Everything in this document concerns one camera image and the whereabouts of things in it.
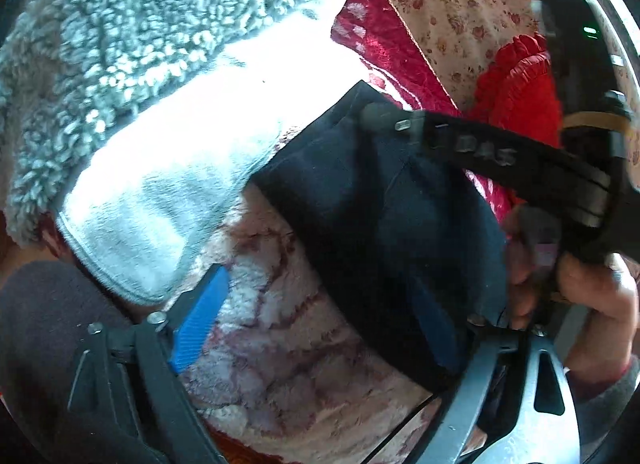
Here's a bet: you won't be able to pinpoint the dark cloth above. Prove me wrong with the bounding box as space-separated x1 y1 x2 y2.
0 259 138 464

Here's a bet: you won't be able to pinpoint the red and white patterned blanket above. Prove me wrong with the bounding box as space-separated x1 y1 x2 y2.
177 0 516 464

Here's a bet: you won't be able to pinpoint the black pants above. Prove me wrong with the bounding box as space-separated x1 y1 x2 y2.
252 80 508 395

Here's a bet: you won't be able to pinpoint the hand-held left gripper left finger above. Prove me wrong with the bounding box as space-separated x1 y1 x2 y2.
65 264 231 464

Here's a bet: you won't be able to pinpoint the red heart-shaped frilled pillow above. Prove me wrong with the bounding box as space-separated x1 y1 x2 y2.
470 33 565 151

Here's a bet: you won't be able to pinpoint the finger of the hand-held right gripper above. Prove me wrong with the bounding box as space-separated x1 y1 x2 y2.
359 102 623 251

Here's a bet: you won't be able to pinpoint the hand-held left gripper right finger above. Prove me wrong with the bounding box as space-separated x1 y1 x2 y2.
410 287 583 464

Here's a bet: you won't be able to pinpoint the grey shaggy fleece blanket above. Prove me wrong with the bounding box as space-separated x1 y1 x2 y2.
0 0 363 306

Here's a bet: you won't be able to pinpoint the person's right hand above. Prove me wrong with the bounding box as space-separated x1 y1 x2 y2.
502 204 640 381

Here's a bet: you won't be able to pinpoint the person's right forearm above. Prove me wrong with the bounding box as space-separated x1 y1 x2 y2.
565 358 640 464

